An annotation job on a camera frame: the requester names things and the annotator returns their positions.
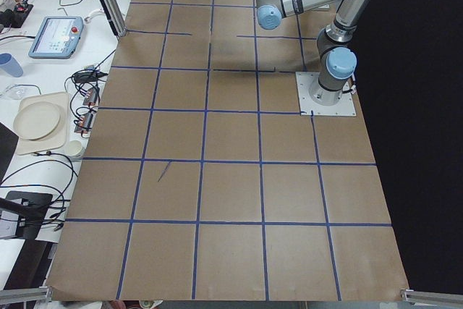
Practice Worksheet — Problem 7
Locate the white paper cup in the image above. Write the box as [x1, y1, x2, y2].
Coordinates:
[64, 140, 85, 161]

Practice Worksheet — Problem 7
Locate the blue plastic cup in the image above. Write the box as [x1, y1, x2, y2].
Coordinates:
[0, 53, 23, 77]

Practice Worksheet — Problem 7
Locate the near teach pendant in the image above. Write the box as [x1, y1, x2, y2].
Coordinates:
[28, 17, 84, 59]

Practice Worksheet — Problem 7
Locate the beige tray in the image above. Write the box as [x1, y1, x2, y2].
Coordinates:
[13, 92, 69, 155]

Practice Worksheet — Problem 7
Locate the black tripod base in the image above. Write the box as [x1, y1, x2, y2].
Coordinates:
[1, 191, 53, 240]

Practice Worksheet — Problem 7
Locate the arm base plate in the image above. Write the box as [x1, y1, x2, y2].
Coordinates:
[295, 72, 357, 117]

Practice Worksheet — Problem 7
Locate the beige round plate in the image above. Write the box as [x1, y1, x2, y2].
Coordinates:
[13, 101, 60, 140]

